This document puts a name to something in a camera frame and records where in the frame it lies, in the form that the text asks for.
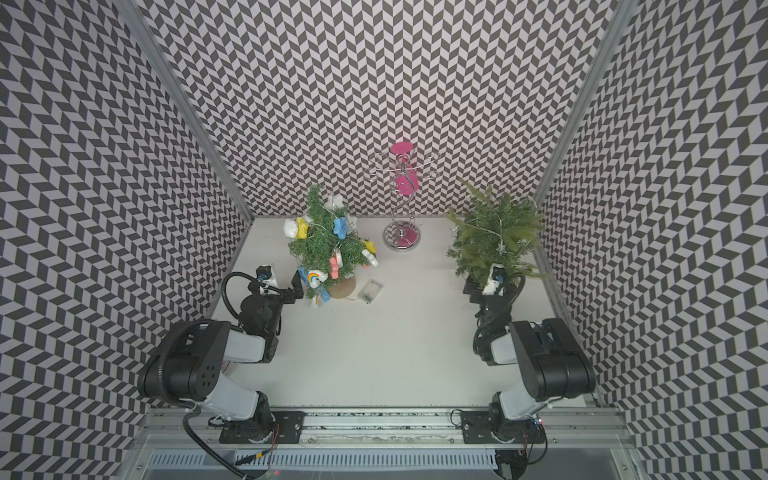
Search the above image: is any thin wire fairy light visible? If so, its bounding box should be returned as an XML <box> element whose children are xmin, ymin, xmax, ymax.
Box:
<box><xmin>458</xmin><ymin>194</ymin><xmax>541</xmax><ymax>277</ymax></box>

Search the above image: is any star cloud string light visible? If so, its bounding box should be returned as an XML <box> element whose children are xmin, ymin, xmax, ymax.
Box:
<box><xmin>283</xmin><ymin>193</ymin><xmax>380</xmax><ymax>308</ymax></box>

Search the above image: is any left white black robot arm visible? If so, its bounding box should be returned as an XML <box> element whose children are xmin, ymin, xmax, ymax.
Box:
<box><xmin>138</xmin><ymin>265</ymin><xmax>306</xmax><ymax>444</ymax></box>

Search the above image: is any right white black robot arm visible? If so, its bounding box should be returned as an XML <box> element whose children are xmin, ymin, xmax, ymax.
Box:
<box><xmin>460</xmin><ymin>273</ymin><xmax>596</xmax><ymax>446</ymax></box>

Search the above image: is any left green christmas tree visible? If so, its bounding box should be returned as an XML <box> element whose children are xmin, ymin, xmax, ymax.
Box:
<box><xmin>286</xmin><ymin>184</ymin><xmax>373</xmax><ymax>300</ymax></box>

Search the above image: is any right green fern tree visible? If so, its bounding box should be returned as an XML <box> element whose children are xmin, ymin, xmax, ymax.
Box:
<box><xmin>445</xmin><ymin>182</ymin><xmax>547</xmax><ymax>286</ymax></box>

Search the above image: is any clear battery box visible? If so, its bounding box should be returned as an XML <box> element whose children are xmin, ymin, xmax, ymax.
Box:
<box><xmin>357</xmin><ymin>279</ymin><xmax>384</xmax><ymax>305</ymax></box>

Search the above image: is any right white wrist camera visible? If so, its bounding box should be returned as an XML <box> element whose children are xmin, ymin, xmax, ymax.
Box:
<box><xmin>482</xmin><ymin>264</ymin><xmax>507</xmax><ymax>296</ymax></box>

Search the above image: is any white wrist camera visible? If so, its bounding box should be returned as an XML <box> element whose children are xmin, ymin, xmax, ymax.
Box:
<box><xmin>256</xmin><ymin>265</ymin><xmax>279</xmax><ymax>295</ymax></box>
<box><xmin>482</xmin><ymin>264</ymin><xmax>507</xmax><ymax>296</ymax></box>

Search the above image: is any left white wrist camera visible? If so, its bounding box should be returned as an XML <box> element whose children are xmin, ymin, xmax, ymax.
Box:
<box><xmin>256</xmin><ymin>265</ymin><xmax>279</xmax><ymax>295</ymax></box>

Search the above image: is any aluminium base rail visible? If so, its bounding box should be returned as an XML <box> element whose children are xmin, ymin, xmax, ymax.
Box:
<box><xmin>128</xmin><ymin>406</ymin><xmax>637</xmax><ymax>480</ymax></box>

